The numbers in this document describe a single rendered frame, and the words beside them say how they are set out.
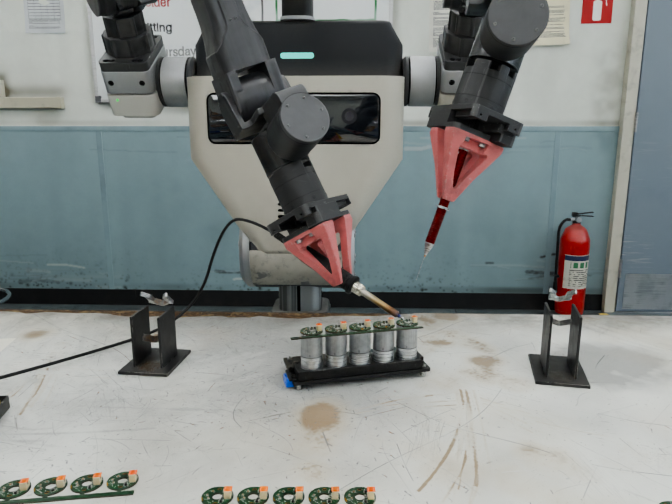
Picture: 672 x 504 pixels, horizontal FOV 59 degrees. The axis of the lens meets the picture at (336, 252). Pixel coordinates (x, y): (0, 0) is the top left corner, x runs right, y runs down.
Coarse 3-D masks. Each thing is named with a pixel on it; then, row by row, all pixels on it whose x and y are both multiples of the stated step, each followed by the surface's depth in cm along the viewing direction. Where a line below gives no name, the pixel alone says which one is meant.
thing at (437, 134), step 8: (432, 128) 67; (440, 128) 66; (480, 128) 66; (488, 128) 65; (496, 128) 63; (504, 128) 63; (432, 136) 67; (440, 136) 66; (496, 136) 64; (504, 136) 63; (512, 136) 63; (432, 144) 68; (440, 144) 66; (496, 144) 65; (504, 144) 64; (512, 144) 64; (440, 152) 67; (472, 152) 68; (440, 160) 67; (472, 160) 68; (440, 168) 67; (464, 168) 68; (440, 176) 67; (440, 184) 67; (440, 192) 67
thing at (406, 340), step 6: (396, 324) 68; (402, 330) 67; (408, 330) 67; (414, 330) 67; (396, 336) 68; (402, 336) 68; (408, 336) 67; (414, 336) 68; (396, 342) 69; (402, 342) 68; (408, 342) 68; (414, 342) 68; (396, 348) 69; (402, 348) 68; (408, 348) 68; (414, 348) 68; (396, 354) 69; (402, 354) 68; (408, 354) 68; (414, 354) 68
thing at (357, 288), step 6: (354, 288) 71; (360, 288) 71; (360, 294) 71; (366, 294) 71; (372, 294) 71; (372, 300) 70; (378, 300) 70; (384, 306) 70; (390, 306) 70; (390, 312) 69; (396, 312) 69
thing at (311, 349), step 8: (304, 344) 65; (312, 344) 65; (320, 344) 65; (304, 352) 65; (312, 352) 65; (320, 352) 65; (304, 360) 65; (312, 360) 65; (320, 360) 66; (304, 368) 66; (312, 368) 65; (320, 368) 66
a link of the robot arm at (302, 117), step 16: (224, 96) 71; (272, 96) 65; (288, 96) 64; (304, 96) 65; (224, 112) 73; (256, 112) 68; (272, 112) 67; (288, 112) 64; (304, 112) 65; (320, 112) 65; (240, 128) 71; (256, 128) 73; (272, 128) 66; (288, 128) 64; (304, 128) 64; (320, 128) 65; (272, 144) 68; (288, 144) 65; (304, 144) 65
